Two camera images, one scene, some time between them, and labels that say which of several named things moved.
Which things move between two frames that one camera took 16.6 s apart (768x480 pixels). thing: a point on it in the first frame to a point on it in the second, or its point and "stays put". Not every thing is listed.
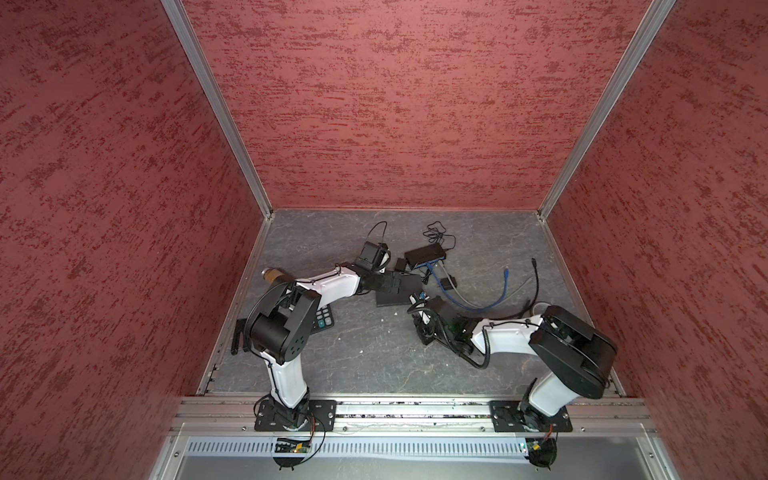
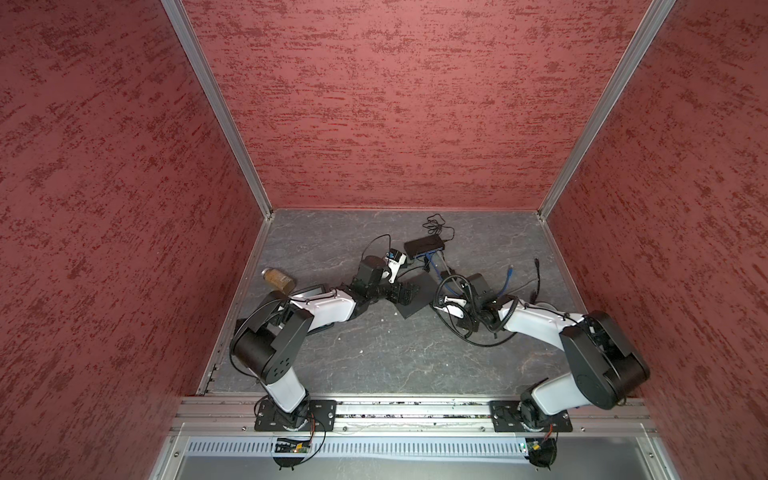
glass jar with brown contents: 274,276 stays put
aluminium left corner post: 187,32 stays put
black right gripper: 421,330 to 472,326
